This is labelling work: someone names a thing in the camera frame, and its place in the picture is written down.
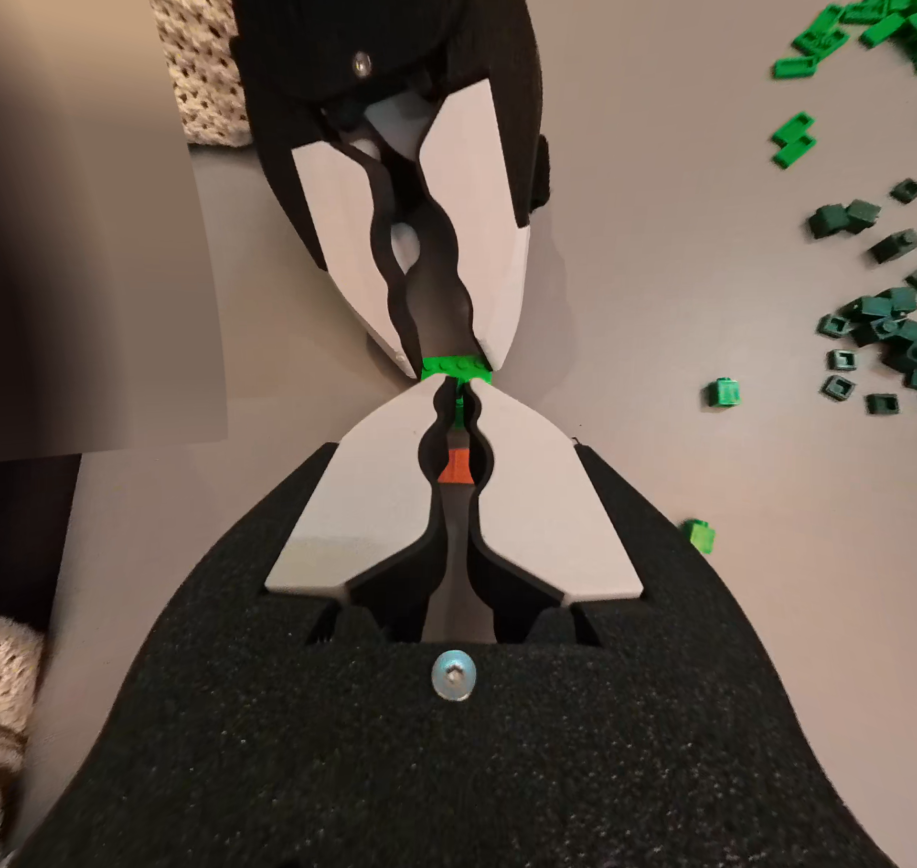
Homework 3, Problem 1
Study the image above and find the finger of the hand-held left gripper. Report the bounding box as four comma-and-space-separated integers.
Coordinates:
292, 139, 424, 381
417, 80, 531, 375

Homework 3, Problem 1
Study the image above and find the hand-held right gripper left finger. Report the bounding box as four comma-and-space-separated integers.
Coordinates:
265, 380, 448, 600

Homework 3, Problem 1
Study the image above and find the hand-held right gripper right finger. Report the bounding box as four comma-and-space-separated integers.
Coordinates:
462, 381, 644, 605

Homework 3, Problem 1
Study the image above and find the bright green lego plate assembly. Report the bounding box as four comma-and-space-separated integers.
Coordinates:
421, 356, 495, 385

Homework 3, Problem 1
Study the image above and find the pile of bright green tiles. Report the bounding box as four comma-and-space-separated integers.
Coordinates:
774, 0, 917, 80

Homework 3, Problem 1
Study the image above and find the pile of dark green bricks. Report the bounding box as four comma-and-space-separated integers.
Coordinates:
808, 179, 917, 416

